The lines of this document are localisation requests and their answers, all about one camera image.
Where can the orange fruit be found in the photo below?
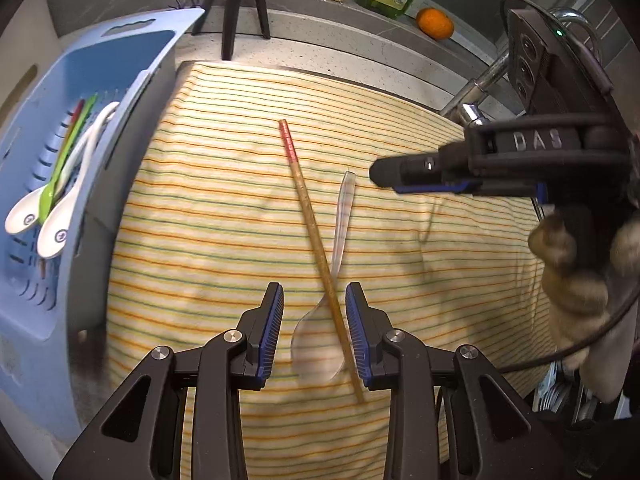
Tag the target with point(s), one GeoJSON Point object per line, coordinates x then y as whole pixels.
{"type": "Point", "coordinates": [435, 23]}

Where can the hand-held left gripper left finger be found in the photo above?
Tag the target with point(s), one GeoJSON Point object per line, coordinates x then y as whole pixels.
{"type": "Point", "coordinates": [270, 340]}

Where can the white ceramic spoon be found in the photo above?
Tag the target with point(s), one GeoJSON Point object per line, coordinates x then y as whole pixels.
{"type": "Point", "coordinates": [55, 237]}
{"type": "Point", "coordinates": [25, 217]}

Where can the red-tipped wooden chopstick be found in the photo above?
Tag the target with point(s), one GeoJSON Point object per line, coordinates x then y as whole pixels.
{"type": "Point", "coordinates": [310, 220]}
{"type": "Point", "coordinates": [76, 115]}

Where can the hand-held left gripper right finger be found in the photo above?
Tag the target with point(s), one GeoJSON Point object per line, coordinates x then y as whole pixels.
{"type": "Point", "coordinates": [357, 340]}

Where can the striped cloth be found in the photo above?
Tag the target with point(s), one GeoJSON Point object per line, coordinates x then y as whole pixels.
{"type": "Point", "coordinates": [210, 200]}

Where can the chrome faucet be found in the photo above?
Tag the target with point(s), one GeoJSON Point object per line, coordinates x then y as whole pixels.
{"type": "Point", "coordinates": [475, 95]}

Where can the clear plastic spoon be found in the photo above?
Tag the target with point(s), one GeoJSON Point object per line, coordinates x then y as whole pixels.
{"type": "Point", "coordinates": [345, 210]}

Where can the person's right hand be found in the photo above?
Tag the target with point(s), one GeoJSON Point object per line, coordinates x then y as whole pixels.
{"type": "Point", "coordinates": [580, 305]}

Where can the blue plastic basket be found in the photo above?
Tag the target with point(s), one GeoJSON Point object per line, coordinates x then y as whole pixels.
{"type": "Point", "coordinates": [30, 350]}

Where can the green plastic spoon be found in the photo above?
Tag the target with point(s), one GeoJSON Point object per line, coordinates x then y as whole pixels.
{"type": "Point", "coordinates": [55, 180]}

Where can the person's right forearm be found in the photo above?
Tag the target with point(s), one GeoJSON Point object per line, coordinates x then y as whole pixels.
{"type": "Point", "coordinates": [605, 380]}

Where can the black tripod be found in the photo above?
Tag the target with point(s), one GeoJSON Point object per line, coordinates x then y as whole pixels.
{"type": "Point", "coordinates": [235, 5]}

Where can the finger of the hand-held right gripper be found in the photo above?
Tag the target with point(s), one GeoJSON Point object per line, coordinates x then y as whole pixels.
{"type": "Point", "coordinates": [420, 170]}
{"type": "Point", "coordinates": [500, 187]}

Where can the person's dark jacket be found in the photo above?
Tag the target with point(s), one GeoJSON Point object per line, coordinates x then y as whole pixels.
{"type": "Point", "coordinates": [600, 450]}

